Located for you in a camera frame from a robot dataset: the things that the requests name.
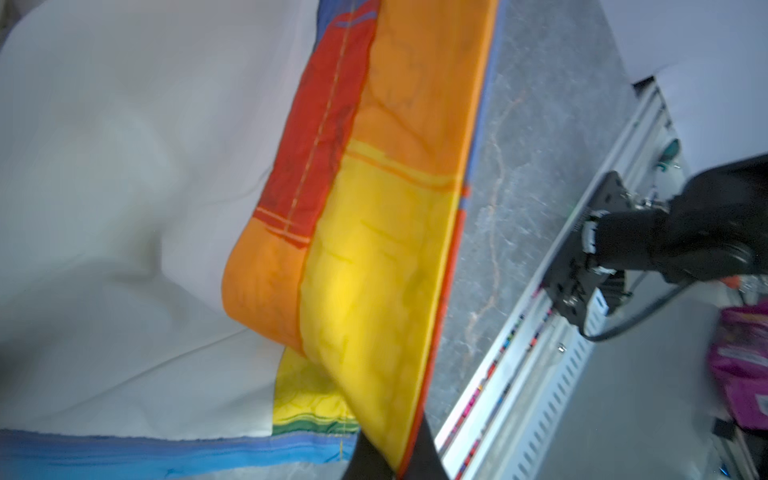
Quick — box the green handled screwdriver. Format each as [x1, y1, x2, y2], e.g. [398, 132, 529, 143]
[655, 138, 681, 172]

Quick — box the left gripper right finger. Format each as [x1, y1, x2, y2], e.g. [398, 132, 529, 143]
[402, 418, 449, 480]

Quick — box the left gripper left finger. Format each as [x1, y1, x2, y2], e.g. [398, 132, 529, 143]
[341, 433, 394, 480]

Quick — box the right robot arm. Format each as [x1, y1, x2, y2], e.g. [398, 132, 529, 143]
[581, 155, 767, 342]

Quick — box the magenta snack bag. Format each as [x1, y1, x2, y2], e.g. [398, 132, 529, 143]
[707, 302, 767, 431]

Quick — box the white slotted cable duct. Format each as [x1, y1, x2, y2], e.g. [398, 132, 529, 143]
[473, 287, 613, 480]

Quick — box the rainbow striped jacket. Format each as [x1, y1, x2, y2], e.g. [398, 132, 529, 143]
[1, 1, 499, 479]

